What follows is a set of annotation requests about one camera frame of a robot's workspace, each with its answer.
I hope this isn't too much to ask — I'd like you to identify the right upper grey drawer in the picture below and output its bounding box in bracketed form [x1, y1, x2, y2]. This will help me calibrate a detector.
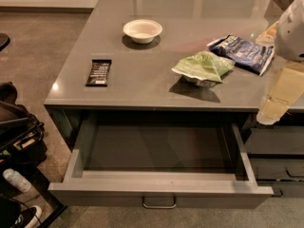
[244, 126, 304, 155]

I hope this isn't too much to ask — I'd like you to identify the white plastic bottle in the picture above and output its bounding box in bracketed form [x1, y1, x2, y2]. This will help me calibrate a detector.
[3, 168, 31, 193]

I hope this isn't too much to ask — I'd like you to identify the blue chip bag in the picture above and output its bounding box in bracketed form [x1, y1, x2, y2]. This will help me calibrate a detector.
[207, 35, 275, 76]

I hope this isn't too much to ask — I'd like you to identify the grey top drawer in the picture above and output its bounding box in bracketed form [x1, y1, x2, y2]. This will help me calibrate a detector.
[49, 111, 273, 209]

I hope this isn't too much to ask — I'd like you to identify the black snack bar wrapper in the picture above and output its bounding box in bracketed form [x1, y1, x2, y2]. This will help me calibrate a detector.
[85, 59, 112, 86]

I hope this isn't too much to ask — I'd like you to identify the black round stool edge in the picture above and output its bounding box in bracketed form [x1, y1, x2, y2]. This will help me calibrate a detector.
[0, 33, 10, 51]

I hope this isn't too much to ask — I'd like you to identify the right bottom grey drawer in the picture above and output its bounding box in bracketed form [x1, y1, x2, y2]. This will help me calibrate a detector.
[258, 181, 304, 198]

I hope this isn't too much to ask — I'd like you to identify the grey cabinet with countertop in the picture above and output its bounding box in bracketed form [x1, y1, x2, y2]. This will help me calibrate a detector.
[44, 0, 304, 199]

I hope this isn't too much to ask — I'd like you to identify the black bag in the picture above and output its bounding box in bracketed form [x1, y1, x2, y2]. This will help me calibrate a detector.
[0, 82, 44, 138]

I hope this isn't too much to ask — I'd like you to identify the green chip bag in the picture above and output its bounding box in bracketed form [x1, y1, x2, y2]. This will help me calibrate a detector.
[172, 50, 235, 87]

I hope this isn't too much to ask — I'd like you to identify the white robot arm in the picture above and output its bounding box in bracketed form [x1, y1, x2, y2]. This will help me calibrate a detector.
[256, 0, 304, 125]

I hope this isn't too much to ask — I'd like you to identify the black and white shoe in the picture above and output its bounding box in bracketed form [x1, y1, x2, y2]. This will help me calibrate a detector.
[10, 205, 42, 228]

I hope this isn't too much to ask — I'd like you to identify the white bowl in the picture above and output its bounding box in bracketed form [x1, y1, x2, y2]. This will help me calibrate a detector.
[123, 19, 162, 44]

